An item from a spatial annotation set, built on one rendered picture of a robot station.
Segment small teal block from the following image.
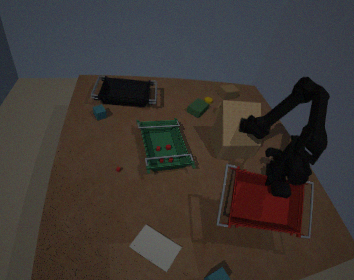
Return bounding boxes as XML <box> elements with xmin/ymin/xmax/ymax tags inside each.
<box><xmin>93</xmin><ymin>104</ymin><xmax>106</xmax><ymax>121</ymax></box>
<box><xmin>204</xmin><ymin>267</ymin><xmax>231</xmax><ymax>280</ymax></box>

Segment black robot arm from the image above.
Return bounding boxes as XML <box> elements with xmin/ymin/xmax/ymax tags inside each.
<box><xmin>239</xmin><ymin>77</ymin><xmax>330</xmax><ymax>186</ymax></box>

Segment green plastic tray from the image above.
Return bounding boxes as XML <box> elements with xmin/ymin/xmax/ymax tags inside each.
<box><xmin>136</xmin><ymin>118</ymin><xmax>196</xmax><ymax>174</ymax></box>

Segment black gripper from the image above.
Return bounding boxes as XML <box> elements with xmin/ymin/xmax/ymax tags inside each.
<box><xmin>265</xmin><ymin>148</ymin><xmax>291</xmax><ymax>199</ymax></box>

